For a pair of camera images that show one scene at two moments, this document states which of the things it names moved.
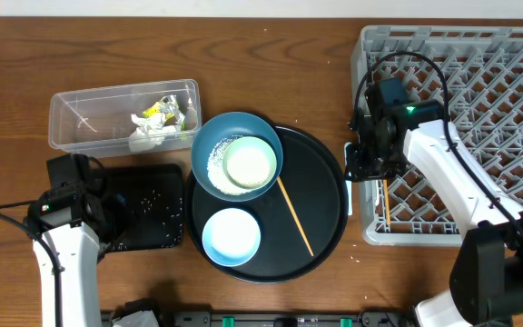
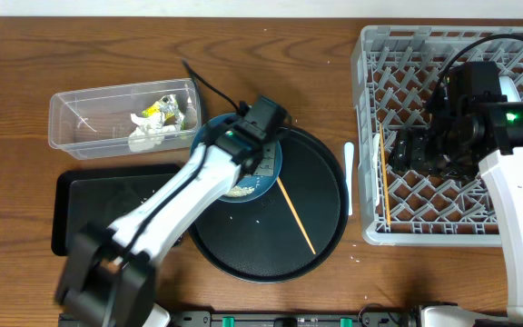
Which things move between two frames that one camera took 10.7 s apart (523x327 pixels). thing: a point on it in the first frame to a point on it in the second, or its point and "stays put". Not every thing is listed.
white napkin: (151, 132) stays put
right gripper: (360, 172) to (409, 154)
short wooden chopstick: (295, 216) stays put
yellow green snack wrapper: (169, 108) stays put
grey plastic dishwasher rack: (492, 79) stays put
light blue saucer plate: (231, 237) to (508, 88)
